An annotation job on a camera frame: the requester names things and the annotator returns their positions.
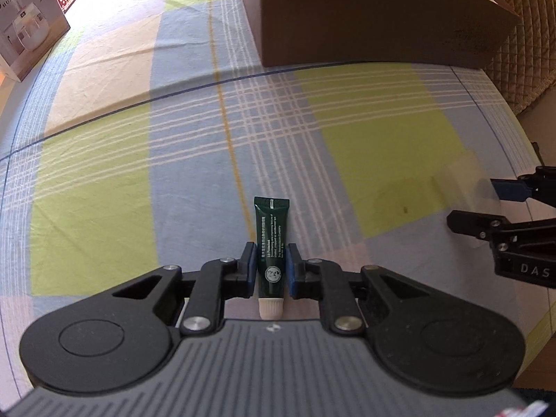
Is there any dark green small tube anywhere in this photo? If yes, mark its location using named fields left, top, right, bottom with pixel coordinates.
left=254, top=197, right=289, bottom=321

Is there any clear plastic lid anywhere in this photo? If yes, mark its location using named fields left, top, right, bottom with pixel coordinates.
left=433, top=150, right=501, bottom=214

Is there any quilted brown chair cover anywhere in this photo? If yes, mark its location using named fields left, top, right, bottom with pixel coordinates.
left=483, top=0, right=555, bottom=116

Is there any plaid tablecloth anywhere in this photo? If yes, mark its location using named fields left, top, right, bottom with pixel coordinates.
left=1, top=0, right=555, bottom=408

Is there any brown cardboard storage box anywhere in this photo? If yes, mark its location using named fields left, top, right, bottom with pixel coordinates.
left=242, top=0, right=520, bottom=69

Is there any white humidifier box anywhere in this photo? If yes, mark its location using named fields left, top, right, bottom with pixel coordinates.
left=1, top=0, right=70, bottom=82

